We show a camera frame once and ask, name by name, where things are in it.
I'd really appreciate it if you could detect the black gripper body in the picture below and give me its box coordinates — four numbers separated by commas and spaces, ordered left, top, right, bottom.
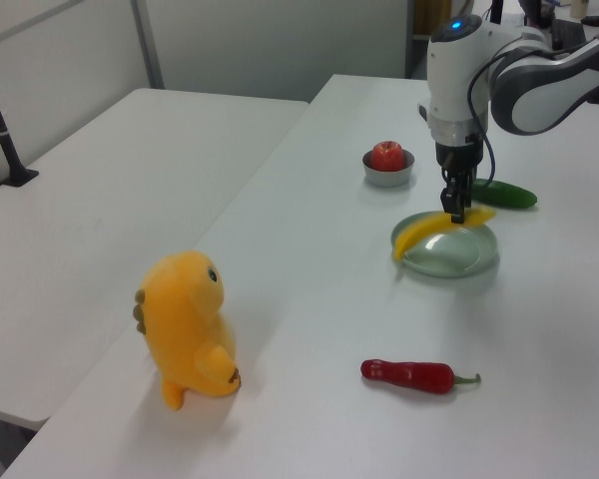
433, 138, 483, 190

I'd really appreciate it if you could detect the yellow banana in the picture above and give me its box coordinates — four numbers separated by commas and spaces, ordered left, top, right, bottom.
391, 207, 496, 262

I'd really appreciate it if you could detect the pale green plastic plate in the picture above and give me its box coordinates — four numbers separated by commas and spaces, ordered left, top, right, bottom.
389, 210, 500, 278

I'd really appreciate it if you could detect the green cucumber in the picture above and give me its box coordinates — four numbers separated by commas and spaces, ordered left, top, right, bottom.
470, 180, 538, 210

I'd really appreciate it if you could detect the small grey bowl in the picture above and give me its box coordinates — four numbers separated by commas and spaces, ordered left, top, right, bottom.
361, 148, 416, 189

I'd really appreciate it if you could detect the red apple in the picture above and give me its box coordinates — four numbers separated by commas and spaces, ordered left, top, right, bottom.
369, 140, 407, 173

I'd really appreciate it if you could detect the red chili pepper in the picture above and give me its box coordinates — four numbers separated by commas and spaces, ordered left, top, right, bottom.
359, 358, 482, 396

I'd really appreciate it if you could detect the orange plush toy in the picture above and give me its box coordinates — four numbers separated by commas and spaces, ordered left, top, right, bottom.
131, 249, 244, 412

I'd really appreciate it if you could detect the black pole with base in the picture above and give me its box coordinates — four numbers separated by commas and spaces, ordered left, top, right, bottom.
0, 49, 41, 189

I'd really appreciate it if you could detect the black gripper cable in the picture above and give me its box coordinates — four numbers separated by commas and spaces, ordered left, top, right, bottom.
465, 47, 511, 190

